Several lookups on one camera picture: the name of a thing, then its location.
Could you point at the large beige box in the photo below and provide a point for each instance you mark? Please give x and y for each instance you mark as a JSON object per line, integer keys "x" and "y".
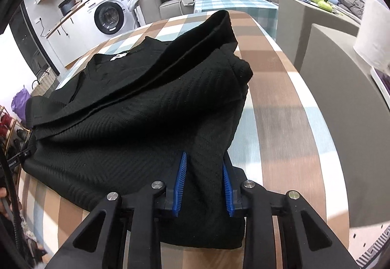
{"x": 335, "y": 98}

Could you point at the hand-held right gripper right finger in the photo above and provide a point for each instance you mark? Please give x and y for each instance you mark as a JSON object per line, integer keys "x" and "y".
{"x": 228, "y": 193}

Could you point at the white tablet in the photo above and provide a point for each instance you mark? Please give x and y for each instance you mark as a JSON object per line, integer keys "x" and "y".
{"x": 382, "y": 78}

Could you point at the white washing machine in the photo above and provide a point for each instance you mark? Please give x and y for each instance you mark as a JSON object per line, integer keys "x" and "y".
{"x": 108, "y": 16}

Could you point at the teal checked tablecloth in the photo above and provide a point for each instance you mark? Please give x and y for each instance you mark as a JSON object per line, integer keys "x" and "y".
{"x": 259, "y": 13}

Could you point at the dark cooking pot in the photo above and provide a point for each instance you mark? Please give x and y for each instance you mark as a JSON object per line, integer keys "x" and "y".
{"x": 67, "y": 7}

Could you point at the grey clothing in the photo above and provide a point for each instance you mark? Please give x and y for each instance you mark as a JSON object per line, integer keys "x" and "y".
{"x": 350, "y": 5}

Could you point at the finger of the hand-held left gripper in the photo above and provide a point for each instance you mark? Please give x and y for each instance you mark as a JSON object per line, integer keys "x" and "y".
{"x": 26, "y": 153}

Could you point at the purple bag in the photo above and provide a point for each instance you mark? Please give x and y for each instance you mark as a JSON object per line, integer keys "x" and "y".
{"x": 19, "y": 103}

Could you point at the wicker basket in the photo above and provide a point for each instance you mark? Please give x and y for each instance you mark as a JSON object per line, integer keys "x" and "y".
{"x": 45, "y": 81}

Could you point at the small beige box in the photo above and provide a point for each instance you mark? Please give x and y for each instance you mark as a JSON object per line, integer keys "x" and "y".
{"x": 292, "y": 19}

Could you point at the white paper towel roll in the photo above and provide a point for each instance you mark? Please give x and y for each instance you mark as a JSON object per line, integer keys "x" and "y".
{"x": 374, "y": 37}

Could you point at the dark door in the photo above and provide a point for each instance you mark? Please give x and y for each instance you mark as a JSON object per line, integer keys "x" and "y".
{"x": 27, "y": 40}

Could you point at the white kitchen counter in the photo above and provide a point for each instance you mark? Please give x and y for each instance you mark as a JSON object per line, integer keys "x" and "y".
{"x": 76, "y": 40}

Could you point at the wooden shoe rack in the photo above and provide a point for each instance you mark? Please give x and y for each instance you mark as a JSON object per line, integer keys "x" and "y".
{"x": 4, "y": 110}

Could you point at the black knit sweater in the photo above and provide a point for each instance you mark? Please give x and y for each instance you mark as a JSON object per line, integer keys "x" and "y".
{"x": 137, "y": 110}

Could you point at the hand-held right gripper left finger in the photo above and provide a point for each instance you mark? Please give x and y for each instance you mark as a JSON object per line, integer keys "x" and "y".
{"x": 179, "y": 183}

